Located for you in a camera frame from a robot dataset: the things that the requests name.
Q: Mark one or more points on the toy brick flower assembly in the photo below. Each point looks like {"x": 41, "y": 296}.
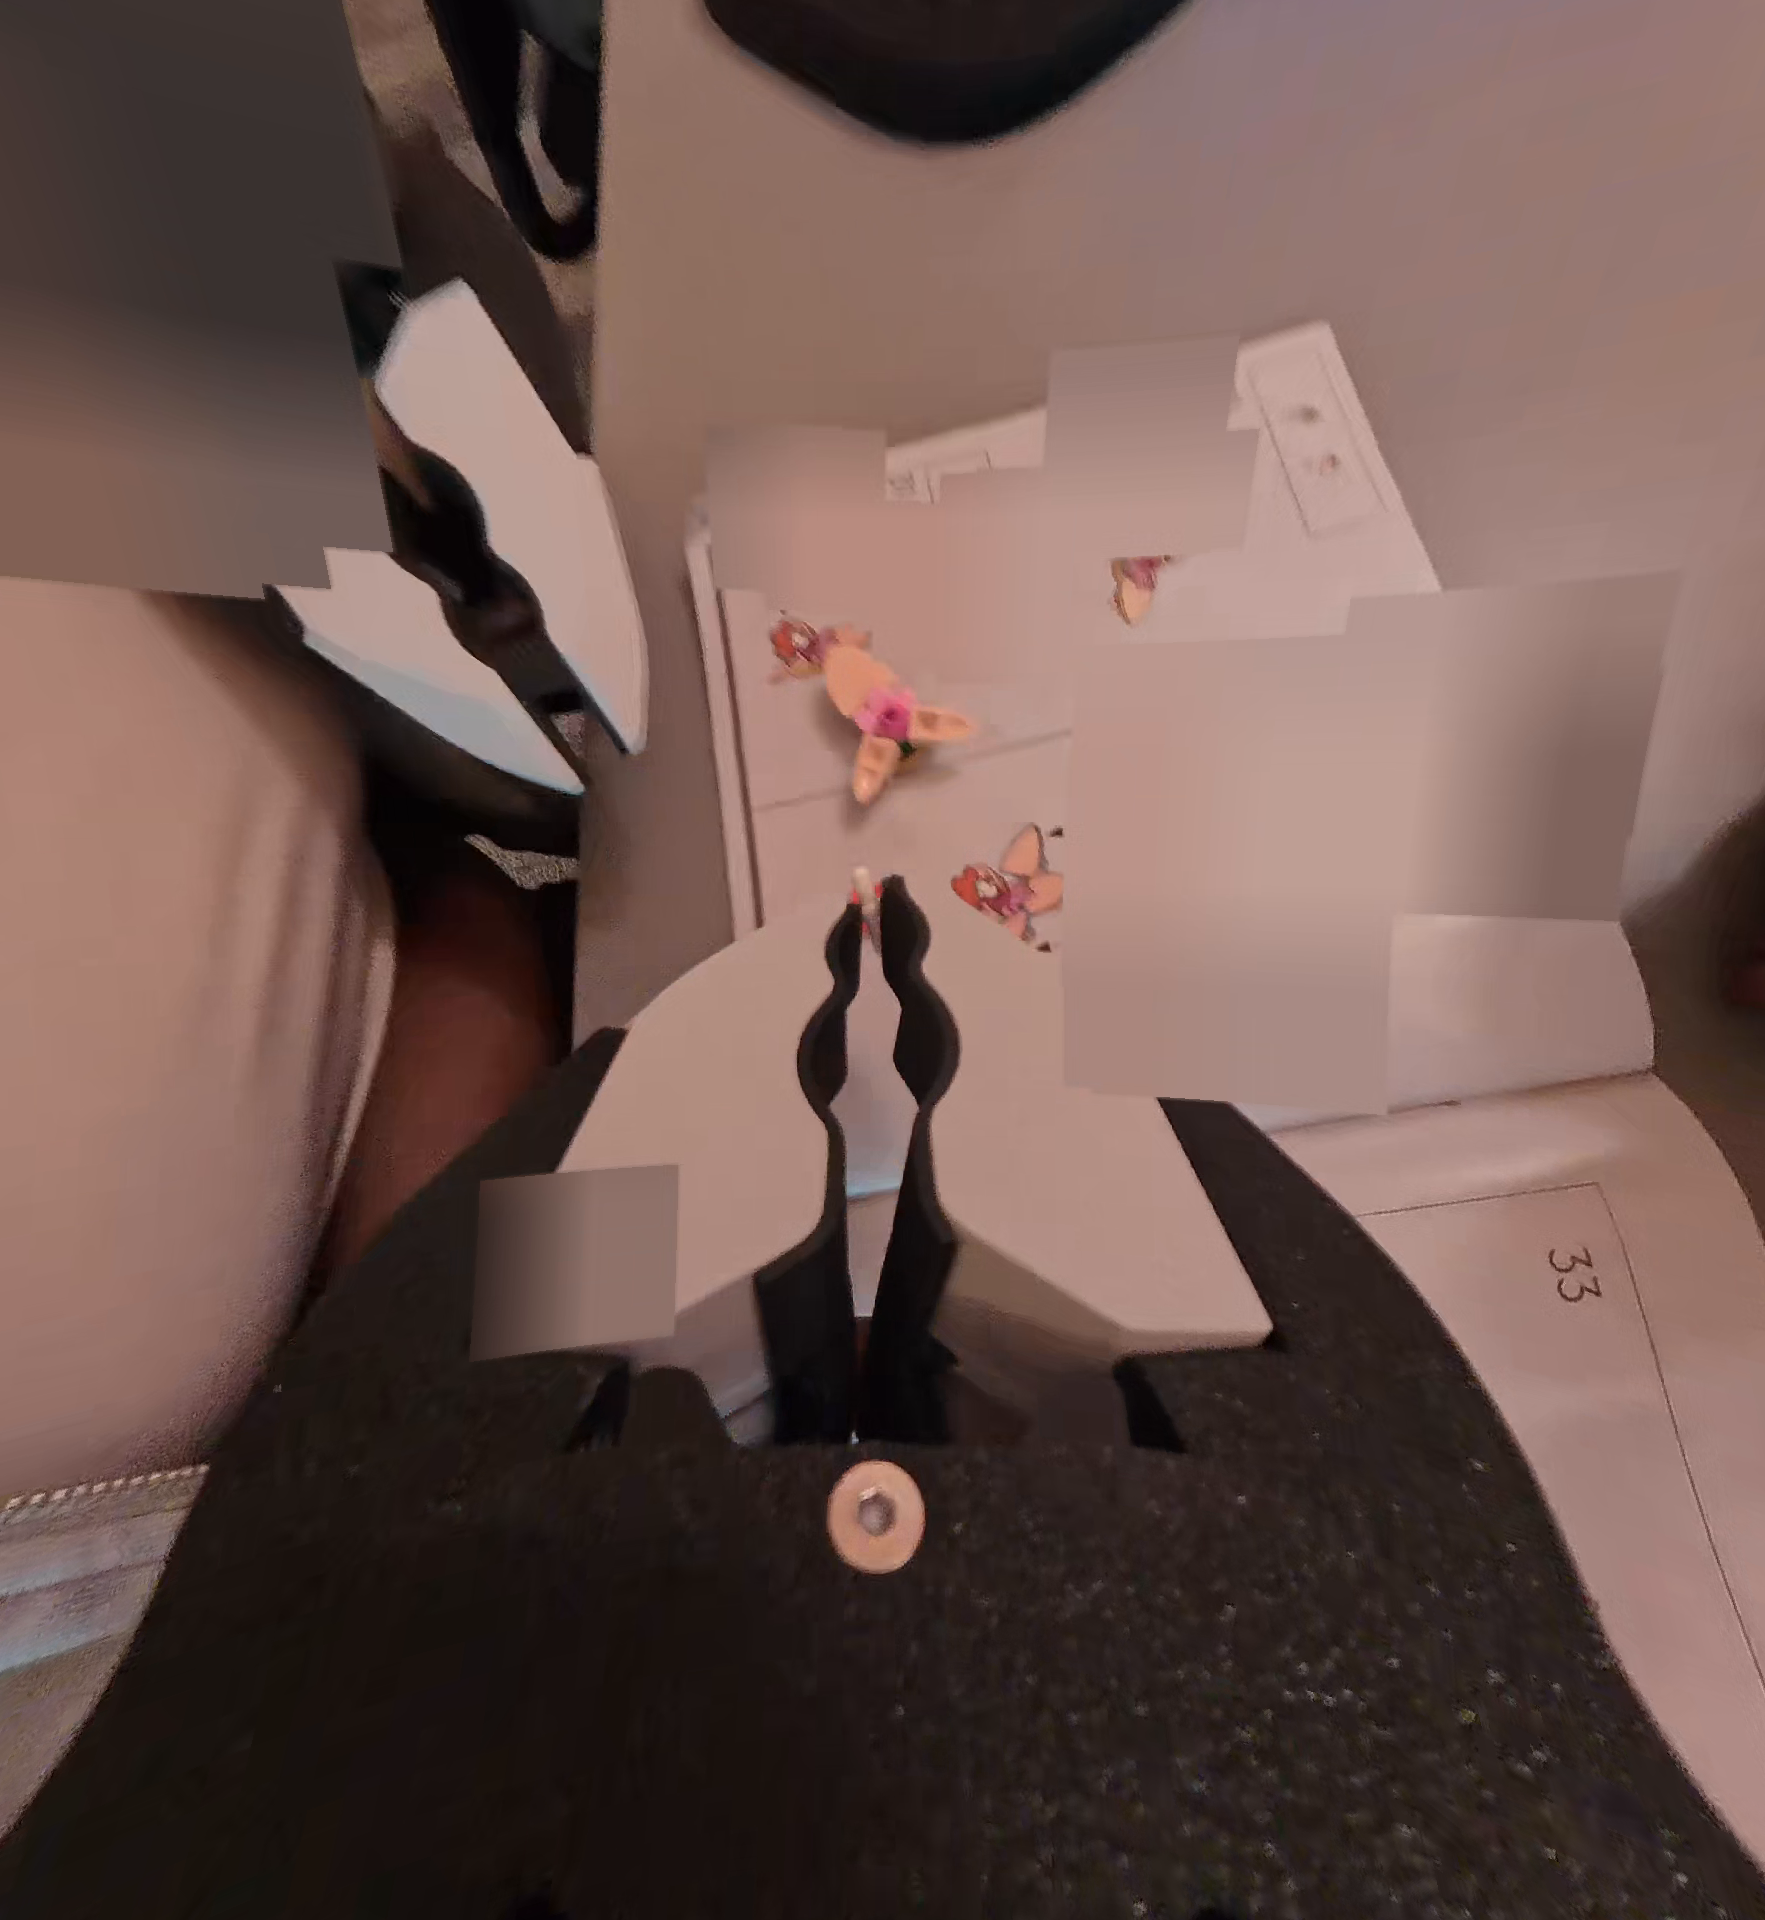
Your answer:
{"x": 883, "y": 703}

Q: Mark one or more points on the black rounded object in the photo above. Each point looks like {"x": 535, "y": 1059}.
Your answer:
{"x": 942, "y": 60}

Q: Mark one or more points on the glittery grey cloth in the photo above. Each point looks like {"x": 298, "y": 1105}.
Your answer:
{"x": 522, "y": 863}

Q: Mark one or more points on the person's leg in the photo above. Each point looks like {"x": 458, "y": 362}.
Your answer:
{"x": 476, "y": 1006}

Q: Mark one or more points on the person's light garment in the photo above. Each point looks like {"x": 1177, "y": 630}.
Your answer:
{"x": 102, "y": 975}

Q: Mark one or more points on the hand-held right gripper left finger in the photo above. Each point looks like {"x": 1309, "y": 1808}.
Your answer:
{"x": 702, "y": 1080}

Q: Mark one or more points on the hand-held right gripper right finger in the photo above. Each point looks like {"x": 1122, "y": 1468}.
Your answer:
{"x": 1031, "y": 1183}

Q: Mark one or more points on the toy brick instruction booklet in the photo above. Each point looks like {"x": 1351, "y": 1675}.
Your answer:
{"x": 800, "y": 841}

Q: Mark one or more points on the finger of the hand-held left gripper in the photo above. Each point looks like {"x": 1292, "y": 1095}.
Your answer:
{"x": 403, "y": 630}
{"x": 537, "y": 480}

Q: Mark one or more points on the small red toy brick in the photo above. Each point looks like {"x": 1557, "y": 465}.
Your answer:
{"x": 864, "y": 897}

